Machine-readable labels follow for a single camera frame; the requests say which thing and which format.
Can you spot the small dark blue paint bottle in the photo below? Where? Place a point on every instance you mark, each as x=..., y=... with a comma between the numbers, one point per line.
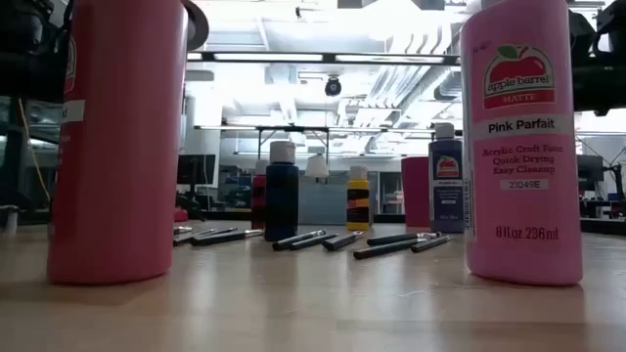
x=281, y=205

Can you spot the small yellow paint bottle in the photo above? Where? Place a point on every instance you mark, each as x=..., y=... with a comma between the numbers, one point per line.
x=358, y=200

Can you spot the small red paint bottle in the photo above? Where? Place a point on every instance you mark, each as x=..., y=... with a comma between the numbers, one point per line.
x=259, y=200

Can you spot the large blue paint bottle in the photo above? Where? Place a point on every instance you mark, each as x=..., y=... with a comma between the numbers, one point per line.
x=446, y=205

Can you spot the large coral paint bottle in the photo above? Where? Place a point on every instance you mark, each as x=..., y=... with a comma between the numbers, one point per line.
x=117, y=146

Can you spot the large pink paint bottle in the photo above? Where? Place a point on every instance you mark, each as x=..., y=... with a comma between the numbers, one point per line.
x=523, y=210

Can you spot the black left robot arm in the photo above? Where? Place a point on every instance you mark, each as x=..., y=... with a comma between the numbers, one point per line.
x=29, y=58

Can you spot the white dome-shaped object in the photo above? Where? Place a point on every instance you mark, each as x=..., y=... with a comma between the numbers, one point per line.
x=317, y=167

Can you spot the magenta plastic cup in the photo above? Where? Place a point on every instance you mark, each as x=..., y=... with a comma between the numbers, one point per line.
x=415, y=190

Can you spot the black computer monitor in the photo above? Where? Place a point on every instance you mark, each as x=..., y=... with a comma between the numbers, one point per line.
x=589, y=168
x=195, y=168

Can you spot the black overhead rig beam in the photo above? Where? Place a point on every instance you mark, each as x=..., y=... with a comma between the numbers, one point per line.
x=323, y=57

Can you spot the red desk lamp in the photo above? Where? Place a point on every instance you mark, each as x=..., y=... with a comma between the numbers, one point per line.
x=199, y=27

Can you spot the black overhead camera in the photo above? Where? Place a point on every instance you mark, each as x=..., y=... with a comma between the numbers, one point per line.
x=333, y=86

